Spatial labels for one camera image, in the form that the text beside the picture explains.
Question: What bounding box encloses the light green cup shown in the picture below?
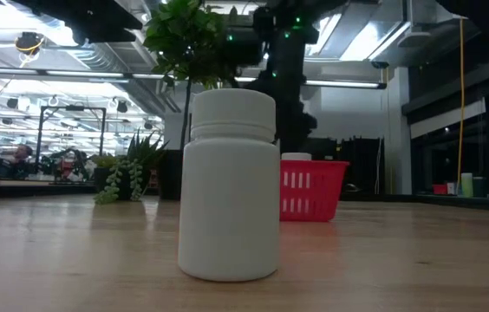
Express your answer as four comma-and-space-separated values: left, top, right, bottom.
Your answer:
460, 172, 474, 198

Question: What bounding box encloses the dark green cup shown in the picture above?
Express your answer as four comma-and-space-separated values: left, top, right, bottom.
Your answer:
472, 176, 486, 198

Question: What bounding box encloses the yellow cable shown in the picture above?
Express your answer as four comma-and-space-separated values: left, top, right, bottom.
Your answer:
456, 16, 467, 195

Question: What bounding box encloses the black aluminium table frame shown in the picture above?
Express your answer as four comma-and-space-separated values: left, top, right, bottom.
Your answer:
0, 0, 489, 214

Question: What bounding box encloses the ceiling light strip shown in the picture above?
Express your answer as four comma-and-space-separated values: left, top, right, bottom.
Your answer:
0, 66, 172, 84
234, 76, 388, 90

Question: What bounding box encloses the person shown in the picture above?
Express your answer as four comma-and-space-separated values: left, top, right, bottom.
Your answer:
0, 144, 36, 179

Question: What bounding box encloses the black background station frame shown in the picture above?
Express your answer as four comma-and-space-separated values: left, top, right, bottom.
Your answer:
35, 105, 108, 175

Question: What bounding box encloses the red plastic basket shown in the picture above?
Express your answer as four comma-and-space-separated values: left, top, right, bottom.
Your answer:
278, 159, 350, 223

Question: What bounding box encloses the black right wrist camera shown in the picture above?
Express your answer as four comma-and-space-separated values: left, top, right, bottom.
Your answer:
225, 24, 271, 67

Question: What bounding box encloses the succulent plant in pot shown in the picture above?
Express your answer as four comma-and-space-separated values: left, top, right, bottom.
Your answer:
92, 129, 170, 206

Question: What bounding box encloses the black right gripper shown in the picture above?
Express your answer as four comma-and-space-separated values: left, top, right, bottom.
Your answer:
270, 41, 320, 153

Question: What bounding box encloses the leafy plant in black pot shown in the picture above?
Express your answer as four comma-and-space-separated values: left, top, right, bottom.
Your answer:
142, 0, 245, 202

